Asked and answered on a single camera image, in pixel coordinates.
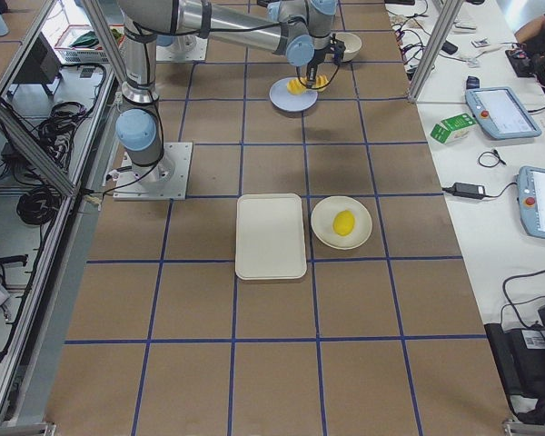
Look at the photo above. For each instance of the green white box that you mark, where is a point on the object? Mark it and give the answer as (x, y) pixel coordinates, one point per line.
(453, 128)

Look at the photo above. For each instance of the aluminium frame post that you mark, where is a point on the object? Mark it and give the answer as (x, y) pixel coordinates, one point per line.
(448, 13)

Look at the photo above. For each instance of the cream plate with lemon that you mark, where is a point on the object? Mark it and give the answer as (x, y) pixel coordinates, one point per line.
(322, 217)

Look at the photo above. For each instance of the teach pendant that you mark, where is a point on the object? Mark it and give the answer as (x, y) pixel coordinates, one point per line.
(531, 200)
(501, 114)

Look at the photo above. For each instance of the far teach pendant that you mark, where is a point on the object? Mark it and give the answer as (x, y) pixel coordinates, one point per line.
(501, 114)

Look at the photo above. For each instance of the blue plate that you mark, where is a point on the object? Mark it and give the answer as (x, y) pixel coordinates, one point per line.
(282, 99)

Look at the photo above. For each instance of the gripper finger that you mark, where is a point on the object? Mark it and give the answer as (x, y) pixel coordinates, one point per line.
(309, 77)
(317, 75)

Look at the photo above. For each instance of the near teach pendant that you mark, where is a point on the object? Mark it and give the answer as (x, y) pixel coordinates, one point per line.
(531, 200)

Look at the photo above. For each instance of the black power adapter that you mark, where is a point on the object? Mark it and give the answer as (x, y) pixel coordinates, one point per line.
(469, 190)

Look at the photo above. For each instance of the yellow lemon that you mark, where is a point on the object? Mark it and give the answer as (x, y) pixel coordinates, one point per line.
(343, 222)

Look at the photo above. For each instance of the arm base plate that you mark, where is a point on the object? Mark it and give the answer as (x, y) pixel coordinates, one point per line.
(197, 54)
(168, 180)

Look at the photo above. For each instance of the yellow twisted bread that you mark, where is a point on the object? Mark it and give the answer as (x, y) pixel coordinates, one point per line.
(298, 85)

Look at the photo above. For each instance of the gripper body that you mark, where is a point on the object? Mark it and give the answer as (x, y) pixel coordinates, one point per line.
(317, 59)

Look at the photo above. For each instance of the cream bowl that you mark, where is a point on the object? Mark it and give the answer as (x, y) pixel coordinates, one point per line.
(352, 44)

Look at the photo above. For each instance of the cream rectangular tray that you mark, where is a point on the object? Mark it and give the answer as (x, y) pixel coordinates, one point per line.
(270, 237)

